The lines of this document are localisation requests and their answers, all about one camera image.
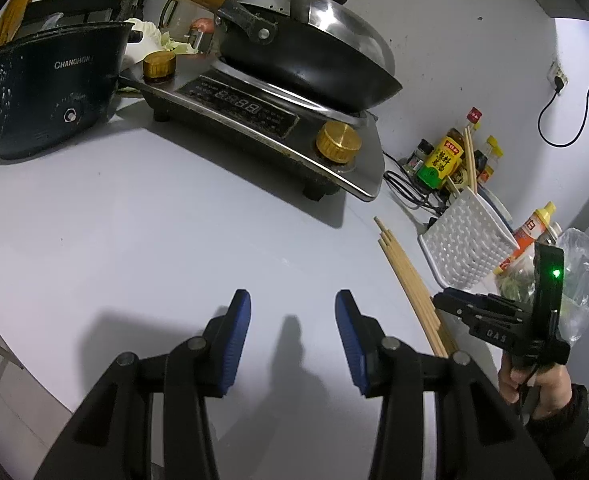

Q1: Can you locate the bunch of wooden chopsticks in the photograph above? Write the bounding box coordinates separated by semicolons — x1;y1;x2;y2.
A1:
374;125;481;358

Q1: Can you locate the white wall socket with plug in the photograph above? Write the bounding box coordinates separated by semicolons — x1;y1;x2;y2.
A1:
545;61;570;95

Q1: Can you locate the yellow squeeze bottle orange label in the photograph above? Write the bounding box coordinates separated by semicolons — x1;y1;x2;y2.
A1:
494;201;557;276

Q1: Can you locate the steel induction cooker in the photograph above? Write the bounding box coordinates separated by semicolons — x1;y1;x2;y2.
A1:
117;52;386;203

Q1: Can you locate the black wok with wooden handle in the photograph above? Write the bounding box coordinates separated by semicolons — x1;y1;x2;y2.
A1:
37;0;404;111

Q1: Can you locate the black metal rack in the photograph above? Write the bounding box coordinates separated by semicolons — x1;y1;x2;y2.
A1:
14;0;140;31

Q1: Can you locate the small black capped spice jar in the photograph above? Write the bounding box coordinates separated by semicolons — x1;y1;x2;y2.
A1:
407;140;434;176

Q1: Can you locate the steel wok lid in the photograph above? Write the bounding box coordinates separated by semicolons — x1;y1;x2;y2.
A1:
234;0;397;91

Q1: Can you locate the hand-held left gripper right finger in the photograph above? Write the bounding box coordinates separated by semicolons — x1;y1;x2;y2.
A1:
335;289;557;480

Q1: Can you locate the black wall power cable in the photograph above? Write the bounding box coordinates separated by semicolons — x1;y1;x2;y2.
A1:
538;37;589;148

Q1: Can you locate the person's right forearm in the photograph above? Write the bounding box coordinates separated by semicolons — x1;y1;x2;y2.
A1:
524;384;589;480

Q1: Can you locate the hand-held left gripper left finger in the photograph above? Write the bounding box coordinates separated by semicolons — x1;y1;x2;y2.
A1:
34;289;252;480

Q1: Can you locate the white perforated utensil basket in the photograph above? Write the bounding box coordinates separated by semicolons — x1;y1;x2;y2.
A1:
419;189;520;288

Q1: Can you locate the black cooker power cable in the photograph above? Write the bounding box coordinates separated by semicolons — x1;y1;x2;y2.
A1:
383;152;447;211

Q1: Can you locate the person's right hand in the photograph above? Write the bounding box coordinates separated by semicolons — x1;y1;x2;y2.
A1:
498;350;573;421

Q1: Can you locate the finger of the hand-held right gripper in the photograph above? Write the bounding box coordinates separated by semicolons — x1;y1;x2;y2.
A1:
444;287;522;313
431;294;485;326

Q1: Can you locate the yellow dish cloth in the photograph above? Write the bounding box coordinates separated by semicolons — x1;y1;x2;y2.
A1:
0;0;32;53

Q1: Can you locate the dark blue electric pot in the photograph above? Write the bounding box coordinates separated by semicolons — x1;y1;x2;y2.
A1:
0;21;145;161

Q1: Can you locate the clear plastic bag of vegetables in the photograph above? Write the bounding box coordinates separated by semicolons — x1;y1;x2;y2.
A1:
497;227;589;341

